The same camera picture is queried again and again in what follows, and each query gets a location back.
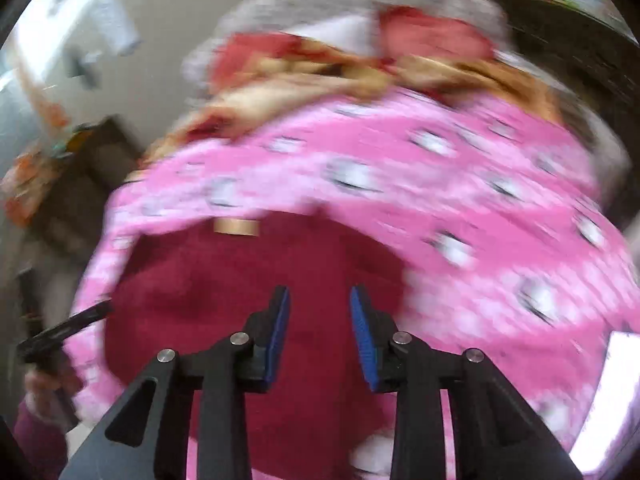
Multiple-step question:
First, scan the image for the dark cloth on wall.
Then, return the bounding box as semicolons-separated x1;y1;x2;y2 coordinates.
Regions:
63;46;100;90

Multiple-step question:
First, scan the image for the pink penguin bedspread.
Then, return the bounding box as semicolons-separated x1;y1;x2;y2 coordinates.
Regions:
68;90;639;478

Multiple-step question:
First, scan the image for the floral grey bolster pillow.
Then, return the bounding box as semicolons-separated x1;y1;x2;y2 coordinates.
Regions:
181;0;510;92

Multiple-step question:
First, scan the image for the dark carved wooden headboard cabinet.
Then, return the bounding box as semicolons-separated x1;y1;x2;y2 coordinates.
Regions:
494;0;639;230

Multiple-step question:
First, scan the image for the red heart pillow left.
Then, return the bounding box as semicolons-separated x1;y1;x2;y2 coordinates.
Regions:
208;32;299;93

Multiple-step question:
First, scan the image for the red heart pillow with character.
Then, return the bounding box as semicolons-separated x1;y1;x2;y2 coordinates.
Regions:
378;6;495;65

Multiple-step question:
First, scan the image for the dark red garment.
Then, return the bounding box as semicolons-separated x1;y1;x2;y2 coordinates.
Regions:
104;211;405;479

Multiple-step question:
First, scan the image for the dark wooden side table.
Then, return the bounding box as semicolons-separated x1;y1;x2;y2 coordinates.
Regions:
26;115;142;264

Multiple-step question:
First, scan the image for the white wall calendar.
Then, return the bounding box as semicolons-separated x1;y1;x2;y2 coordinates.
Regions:
91;0;141;56

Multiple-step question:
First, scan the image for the red and yellow blanket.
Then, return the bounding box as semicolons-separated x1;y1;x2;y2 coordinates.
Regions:
139;36;561;168

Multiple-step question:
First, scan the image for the white pillow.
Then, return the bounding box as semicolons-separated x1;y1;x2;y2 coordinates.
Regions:
284;13;378;56

